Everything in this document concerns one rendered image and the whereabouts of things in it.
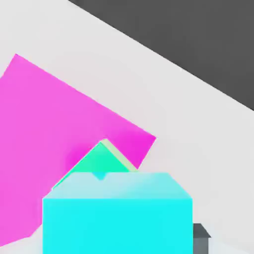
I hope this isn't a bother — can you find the small cyan cube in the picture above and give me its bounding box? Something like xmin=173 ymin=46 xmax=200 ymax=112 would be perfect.
xmin=42 ymin=172 xmax=193 ymax=254

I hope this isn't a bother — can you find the large magenta box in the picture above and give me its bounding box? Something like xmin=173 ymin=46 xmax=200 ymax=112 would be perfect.
xmin=0 ymin=53 xmax=157 ymax=248

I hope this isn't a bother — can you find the small green cube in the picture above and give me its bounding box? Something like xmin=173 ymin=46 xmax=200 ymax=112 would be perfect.
xmin=52 ymin=138 xmax=138 ymax=191

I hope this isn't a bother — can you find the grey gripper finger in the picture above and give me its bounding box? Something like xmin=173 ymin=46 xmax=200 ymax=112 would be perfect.
xmin=192 ymin=223 xmax=225 ymax=254

